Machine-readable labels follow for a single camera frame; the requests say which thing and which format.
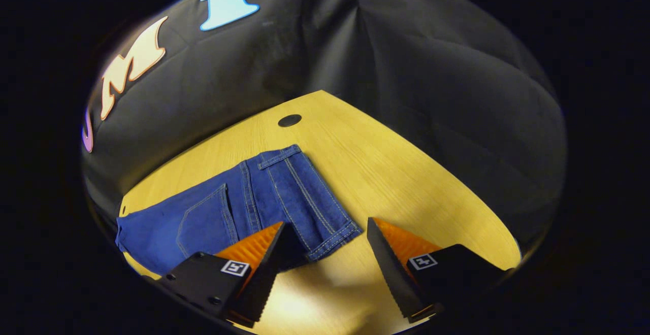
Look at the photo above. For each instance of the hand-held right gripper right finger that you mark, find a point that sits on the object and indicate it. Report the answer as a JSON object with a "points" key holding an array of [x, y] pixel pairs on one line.
{"points": [[393, 274]]}

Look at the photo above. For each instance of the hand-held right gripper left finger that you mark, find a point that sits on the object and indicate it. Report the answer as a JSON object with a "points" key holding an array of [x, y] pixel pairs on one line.
{"points": [[266, 274]]}

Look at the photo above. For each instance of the blue jeans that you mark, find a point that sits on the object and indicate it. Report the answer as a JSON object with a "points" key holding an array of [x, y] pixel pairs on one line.
{"points": [[213, 218]]}

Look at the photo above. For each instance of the black backdrop cloth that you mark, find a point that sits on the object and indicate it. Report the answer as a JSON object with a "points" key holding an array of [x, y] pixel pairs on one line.
{"points": [[406, 71]]}

